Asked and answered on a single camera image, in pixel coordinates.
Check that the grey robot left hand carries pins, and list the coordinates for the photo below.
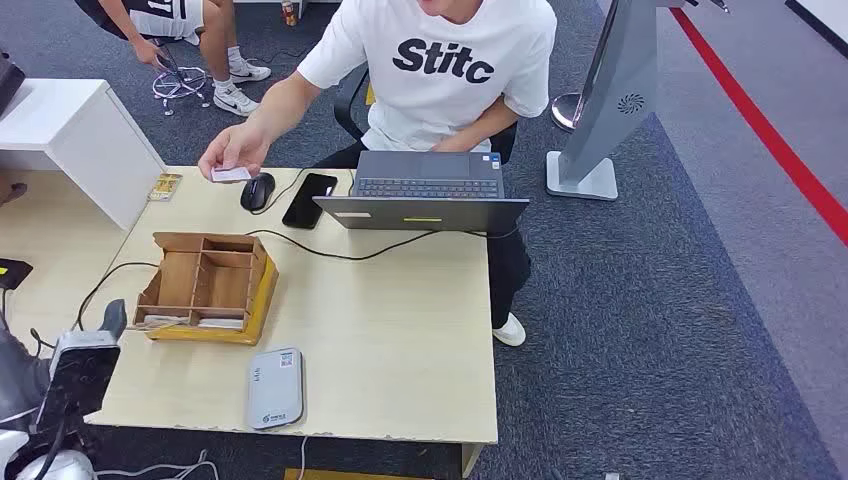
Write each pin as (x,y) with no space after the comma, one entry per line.
(20,384)

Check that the person's right hand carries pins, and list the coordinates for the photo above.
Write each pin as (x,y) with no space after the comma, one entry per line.
(235,146)

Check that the white ID card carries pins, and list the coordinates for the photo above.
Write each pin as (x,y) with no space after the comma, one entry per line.
(232,175)

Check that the person's right forearm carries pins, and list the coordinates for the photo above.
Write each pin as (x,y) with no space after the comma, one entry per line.
(278,109)

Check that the person's left forearm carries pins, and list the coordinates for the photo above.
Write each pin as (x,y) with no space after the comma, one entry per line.
(477,129)

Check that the person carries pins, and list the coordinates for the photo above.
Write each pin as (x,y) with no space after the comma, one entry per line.
(166,16)
(430,99)

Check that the grey card reader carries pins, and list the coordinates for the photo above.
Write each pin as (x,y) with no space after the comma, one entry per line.
(275,391)

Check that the black computer mouse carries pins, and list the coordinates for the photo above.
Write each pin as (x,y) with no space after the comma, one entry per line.
(257,192)

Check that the small yellow printed pack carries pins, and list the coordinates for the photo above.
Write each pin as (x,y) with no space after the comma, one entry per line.
(165,187)

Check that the chrome stool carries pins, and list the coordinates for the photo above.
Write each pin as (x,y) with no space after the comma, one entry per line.
(179,83)

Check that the black smartphone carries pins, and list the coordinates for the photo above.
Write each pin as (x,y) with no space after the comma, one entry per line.
(308,202)

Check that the black device with yellow sticker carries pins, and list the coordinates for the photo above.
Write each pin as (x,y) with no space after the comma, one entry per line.
(13,273)

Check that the black office chair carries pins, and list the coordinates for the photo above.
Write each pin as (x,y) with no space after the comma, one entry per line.
(344,109)

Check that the wooden compartment organizer box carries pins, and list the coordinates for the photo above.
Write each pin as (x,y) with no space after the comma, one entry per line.
(225,285)

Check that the drink bottle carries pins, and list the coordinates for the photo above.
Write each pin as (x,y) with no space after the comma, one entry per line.
(289,13)

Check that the white cabinet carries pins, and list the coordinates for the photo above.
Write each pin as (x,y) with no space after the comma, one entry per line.
(86,132)

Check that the grey laptop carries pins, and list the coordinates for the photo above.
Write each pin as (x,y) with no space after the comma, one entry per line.
(424,215)

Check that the light wood desk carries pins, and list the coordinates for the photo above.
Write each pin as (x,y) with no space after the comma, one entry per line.
(384,331)

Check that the grey kiosk stand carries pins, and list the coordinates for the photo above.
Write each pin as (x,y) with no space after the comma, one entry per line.
(616,99)

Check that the white desk leg panel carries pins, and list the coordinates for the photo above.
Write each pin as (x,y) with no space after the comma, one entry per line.
(472,458)

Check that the chrome stanchion post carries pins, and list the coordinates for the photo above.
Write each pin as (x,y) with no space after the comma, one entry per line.
(565,111)

